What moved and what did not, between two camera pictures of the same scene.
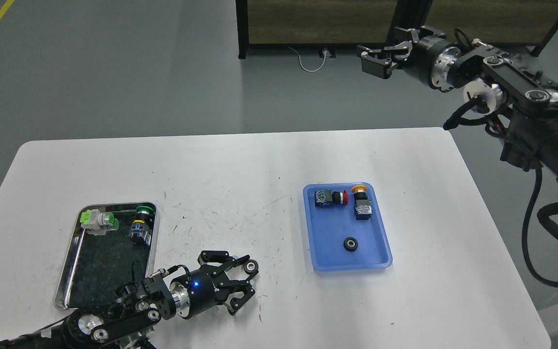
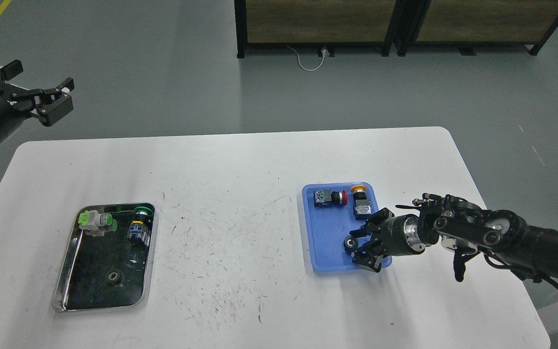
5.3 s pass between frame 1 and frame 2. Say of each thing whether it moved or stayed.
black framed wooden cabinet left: stayed
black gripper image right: moved
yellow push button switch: stayed
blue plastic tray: stayed
